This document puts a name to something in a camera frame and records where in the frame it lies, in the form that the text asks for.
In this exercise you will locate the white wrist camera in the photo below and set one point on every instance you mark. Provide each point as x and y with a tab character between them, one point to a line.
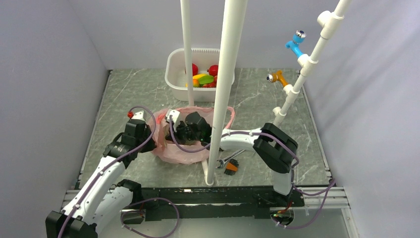
136	115
173	116

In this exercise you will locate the orange toy faucet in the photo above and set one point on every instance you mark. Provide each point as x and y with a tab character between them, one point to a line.
277	77

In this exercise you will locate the silver combination wrench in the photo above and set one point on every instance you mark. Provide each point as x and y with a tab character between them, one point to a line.
223	162

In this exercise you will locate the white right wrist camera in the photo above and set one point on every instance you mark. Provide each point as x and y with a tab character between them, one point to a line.
173	116

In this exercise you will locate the green fake melon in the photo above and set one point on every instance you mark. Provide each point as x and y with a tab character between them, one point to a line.
189	142

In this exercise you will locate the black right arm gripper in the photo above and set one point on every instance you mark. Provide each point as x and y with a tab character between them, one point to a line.
177	134

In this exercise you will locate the yellow fake banana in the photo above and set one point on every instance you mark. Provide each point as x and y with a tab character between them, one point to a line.
198	76

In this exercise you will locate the black orange hex key set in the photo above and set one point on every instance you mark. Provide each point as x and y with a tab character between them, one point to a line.
231	167

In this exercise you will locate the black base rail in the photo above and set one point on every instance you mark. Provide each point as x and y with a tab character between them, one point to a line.
213	202

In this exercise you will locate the white plastic basin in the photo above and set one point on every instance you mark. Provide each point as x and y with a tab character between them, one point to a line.
176	78

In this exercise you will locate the red fake cherry tomatoes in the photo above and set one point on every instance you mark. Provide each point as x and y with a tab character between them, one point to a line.
211	85

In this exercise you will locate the green fake starfruit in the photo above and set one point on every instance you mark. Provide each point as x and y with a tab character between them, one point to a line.
206	79

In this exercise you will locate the pink plastic bag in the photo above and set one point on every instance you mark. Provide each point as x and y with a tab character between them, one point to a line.
166	150

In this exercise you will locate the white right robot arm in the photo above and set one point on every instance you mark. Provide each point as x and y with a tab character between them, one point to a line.
274	147

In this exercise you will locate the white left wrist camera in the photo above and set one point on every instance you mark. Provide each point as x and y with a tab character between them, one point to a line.
136	115

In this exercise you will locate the white pvc pipe frame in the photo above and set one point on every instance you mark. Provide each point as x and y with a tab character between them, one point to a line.
233	21

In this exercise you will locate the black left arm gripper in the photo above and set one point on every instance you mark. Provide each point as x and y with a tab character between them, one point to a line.
151	146

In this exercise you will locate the red fake apple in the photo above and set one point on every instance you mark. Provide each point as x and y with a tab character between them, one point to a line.
195	70

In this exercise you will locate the blue toy faucet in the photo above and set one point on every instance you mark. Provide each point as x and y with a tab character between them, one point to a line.
297	39

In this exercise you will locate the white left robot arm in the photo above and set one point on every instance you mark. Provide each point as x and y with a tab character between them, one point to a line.
86	215

